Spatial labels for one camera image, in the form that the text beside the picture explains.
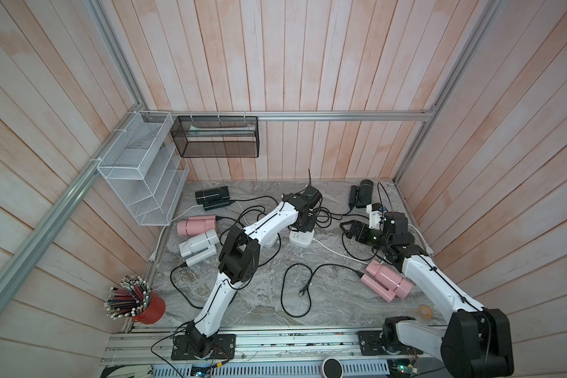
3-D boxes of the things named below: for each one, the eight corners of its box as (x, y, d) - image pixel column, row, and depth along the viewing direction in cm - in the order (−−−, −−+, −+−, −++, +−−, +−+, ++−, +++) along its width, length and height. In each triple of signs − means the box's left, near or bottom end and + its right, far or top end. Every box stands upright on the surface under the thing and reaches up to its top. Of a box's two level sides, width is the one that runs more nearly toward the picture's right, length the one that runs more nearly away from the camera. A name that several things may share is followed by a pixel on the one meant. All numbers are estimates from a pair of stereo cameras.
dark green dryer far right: (347, 207, 110) (349, 202, 107) (350, 181, 121) (352, 176, 118) (370, 212, 108) (372, 207, 106) (370, 185, 119) (373, 180, 116)
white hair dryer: (188, 267, 93) (183, 260, 88) (182, 251, 97) (177, 243, 92) (224, 250, 98) (221, 242, 93) (216, 235, 102) (213, 227, 97)
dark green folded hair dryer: (199, 212, 110) (196, 205, 106) (198, 199, 115) (195, 191, 111) (231, 205, 113) (229, 198, 108) (229, 193, 118) (227, 185, 114)
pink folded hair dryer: (180, 240, 100) (175, 233, 95) (182, 225, 105) (177, 218, 100) (216, 235, 101) (213, 227, 97) (216, 220, 106) (213, 213, 102)
